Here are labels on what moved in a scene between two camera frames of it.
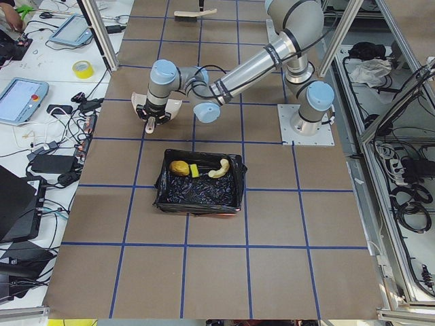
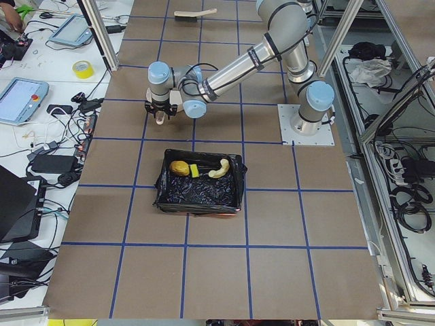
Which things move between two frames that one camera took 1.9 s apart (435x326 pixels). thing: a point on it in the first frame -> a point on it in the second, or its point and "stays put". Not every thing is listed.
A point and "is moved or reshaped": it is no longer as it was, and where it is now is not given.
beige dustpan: x=172 y=106 is moved or reshaped
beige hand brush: x=190 y=16 stays put
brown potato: x=181 y=167 stays put
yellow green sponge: x=194 y=170 stays put
